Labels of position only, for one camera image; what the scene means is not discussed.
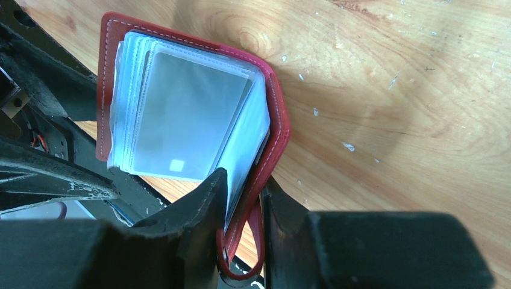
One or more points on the red leather card holder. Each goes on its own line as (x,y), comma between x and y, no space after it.
(171,105)

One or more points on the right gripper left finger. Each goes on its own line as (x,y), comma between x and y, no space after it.
(179,250)

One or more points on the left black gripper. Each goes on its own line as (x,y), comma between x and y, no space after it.
(48,163)

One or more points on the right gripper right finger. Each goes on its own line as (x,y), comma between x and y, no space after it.
(288,261)

